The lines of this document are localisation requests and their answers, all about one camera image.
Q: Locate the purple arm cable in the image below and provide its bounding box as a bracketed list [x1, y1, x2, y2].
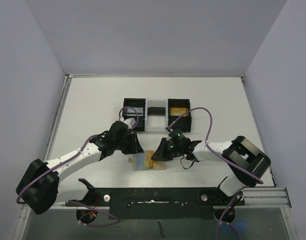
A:
[16, 106, 140, 228]
[166, 107, 264, 240]

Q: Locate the black right tray compartment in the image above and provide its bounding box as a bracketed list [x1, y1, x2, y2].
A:
[167, 98, 192, 133]

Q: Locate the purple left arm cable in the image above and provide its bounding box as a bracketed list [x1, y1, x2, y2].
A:
[16, 106, 140, 228]

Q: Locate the black card in tray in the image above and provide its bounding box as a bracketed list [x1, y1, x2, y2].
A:
[147, 106, 166, 116]

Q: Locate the aluminium table edge rail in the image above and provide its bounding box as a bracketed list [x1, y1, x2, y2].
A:
[42, 74, 72, 162]

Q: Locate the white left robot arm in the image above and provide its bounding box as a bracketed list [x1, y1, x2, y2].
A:
[15, 118, 144, 215]

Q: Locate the silver card in tray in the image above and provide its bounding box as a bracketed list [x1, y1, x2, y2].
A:
[126, 107, 144, 117]

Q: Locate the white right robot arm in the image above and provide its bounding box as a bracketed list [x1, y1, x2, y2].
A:
[151, 129, 271, 205]

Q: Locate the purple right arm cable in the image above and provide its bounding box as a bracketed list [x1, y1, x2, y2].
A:
[166, 107, 264, 240]

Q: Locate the front aluminium rail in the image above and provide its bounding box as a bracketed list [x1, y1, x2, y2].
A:
[21, 186, 293, 210]

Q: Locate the white middle tray compartment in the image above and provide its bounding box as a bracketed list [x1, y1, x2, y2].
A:
[145, 98, 168, 134]

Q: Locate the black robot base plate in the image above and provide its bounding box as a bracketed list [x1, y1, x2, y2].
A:
[66, 187, 245, 220]

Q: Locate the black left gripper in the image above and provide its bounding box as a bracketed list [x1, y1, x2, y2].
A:
[114, 131, 143, 155]

